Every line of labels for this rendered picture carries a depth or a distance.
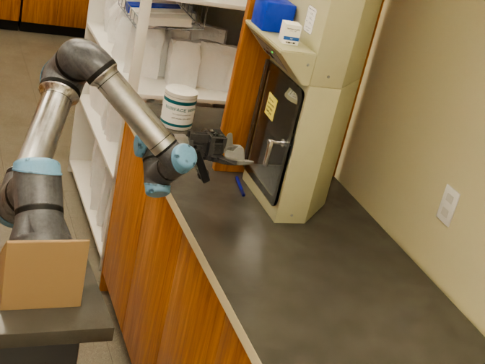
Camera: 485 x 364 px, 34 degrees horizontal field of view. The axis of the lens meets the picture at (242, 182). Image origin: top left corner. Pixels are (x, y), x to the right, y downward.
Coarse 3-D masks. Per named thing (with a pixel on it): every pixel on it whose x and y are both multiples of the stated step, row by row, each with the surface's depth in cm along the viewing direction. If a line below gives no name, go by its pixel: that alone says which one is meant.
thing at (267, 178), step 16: (272, 64) 256; (272, 80) 256; (288, 80) 245; (288, 96) 244; (288, 112) 244; (256, 128) 266; (272, 128) 254; (288, 128) 243; (256, 144) 266; (288, 144) 243; (256, 160) 265; (272, 160) 253; (256, 176) 265; (272, 176) 253; (272, 192) 252
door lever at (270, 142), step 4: (268, 140) 244; (272, 140) 244; (268, 144) 244; (272, 144) 244; (268, 148) 245; (268, 152) 245; (264, 156) 247; (268, 156) 246; (264, 160) 247; (268, 160) 247; (264, 164) 247
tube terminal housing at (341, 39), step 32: (288, 0) 250; (320, 0) 229; (352, 0) 225; (320, 32) 228; (352, 32) 230; (320, 64) 232; (352, 64) 239; (320, 96) 237; (352, 96) 254; (320, 128) 242; (288, 160) 245; (320, 160) 248; (256, 192) 267; (288, 192) 249; (320, 192) 262
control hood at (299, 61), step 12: (252, 24) 247; (264, 36) 237; (276, 36) 239; (276, 48) 229; (288, 48) 229; (300, 48) 232; (288, 60) 227; (300, 60) 229; (312, 60) 230; (288, 72) 240; (300, 72) 231; (312, 72) 232
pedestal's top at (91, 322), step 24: (96, 288) 199; (0, 312) 182; (24, 312) 184; (48, 312) 186; (72, 312) 188; (96, 312) 190; (0, 336) 175; (24, 336) 178; (48, 336) 180; (72, 336) 183; (96, 336) 185
